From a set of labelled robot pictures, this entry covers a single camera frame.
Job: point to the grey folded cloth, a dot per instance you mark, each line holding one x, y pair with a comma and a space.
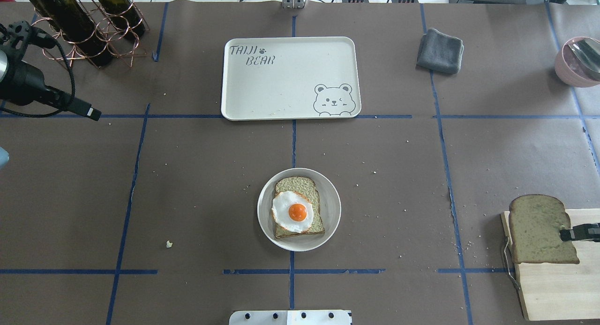
440, 52

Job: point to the dark wine bottle left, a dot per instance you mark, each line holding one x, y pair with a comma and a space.
77, 27

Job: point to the cream bear tray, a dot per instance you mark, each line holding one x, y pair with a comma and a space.
290, 79

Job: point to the metal scoop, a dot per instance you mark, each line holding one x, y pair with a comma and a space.
587, 55

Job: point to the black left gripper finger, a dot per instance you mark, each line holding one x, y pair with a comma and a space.
85, 109

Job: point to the dark wine bottle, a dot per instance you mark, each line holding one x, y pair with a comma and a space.
125, 17
77, 27

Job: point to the fried egg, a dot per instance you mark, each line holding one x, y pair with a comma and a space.
292, 211

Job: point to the dark wine bottle right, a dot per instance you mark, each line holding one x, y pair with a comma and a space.
125, 17

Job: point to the wooden cutting board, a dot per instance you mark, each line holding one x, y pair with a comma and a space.
556, 292

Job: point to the copper wire bottle rack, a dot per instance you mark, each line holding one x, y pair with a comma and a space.
117, 44

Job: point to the white round plate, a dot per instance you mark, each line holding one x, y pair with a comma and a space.
330, 211

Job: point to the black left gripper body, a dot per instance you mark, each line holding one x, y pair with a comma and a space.
24, 86

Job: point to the pink bowl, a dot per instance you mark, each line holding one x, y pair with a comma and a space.
569, 68

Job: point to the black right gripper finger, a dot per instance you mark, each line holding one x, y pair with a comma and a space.
583, 232

